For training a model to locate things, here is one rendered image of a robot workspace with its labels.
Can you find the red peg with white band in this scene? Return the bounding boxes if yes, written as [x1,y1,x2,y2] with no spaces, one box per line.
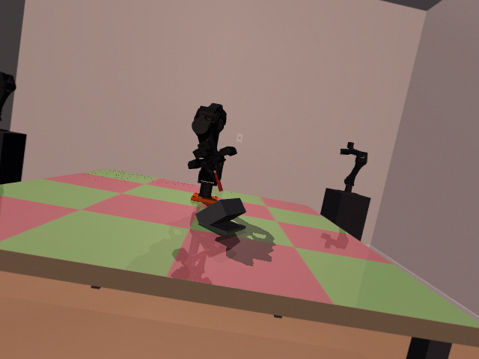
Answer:
[213,170,223,191]

